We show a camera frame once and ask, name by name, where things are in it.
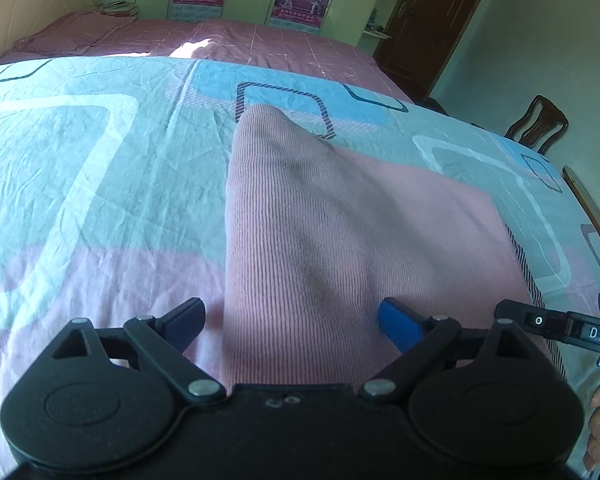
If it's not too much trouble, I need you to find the curved wooden furniture edge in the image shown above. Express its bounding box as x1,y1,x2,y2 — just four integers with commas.
562,165,600,273

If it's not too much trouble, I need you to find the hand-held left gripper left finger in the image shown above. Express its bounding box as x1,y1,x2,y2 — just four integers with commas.
50,297,227,404

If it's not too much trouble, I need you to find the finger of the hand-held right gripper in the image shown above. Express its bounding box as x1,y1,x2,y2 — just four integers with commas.
494,299,572,335

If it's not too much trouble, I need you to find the dark wooden chair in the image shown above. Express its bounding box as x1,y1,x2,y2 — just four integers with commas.
502,94,571,157

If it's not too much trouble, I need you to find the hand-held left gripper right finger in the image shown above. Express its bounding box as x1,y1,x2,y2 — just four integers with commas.
377,297,552,404

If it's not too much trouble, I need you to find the pink ribbed knit garment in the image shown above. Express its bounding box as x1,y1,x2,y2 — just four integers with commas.
222,104,569,397

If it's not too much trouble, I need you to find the stack of books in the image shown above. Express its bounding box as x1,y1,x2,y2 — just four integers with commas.
94,2,141,19

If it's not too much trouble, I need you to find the dark wooden door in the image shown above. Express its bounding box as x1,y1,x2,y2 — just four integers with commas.
372,0,502,104

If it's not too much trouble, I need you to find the blue pink patterned bed sheet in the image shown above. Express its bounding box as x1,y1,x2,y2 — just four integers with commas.
0,55,600,480

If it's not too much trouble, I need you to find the pink checked bed sheet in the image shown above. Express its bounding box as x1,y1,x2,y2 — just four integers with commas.
0,10,422,107

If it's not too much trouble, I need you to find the white corner shelf unit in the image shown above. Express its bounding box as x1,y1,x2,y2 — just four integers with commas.
362,0,412,42

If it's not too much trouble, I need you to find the cream headboard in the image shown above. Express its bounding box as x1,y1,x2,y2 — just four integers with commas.
0,0,104,69

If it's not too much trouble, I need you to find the person's right hand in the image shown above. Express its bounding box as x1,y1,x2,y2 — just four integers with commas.
582,386,600,473

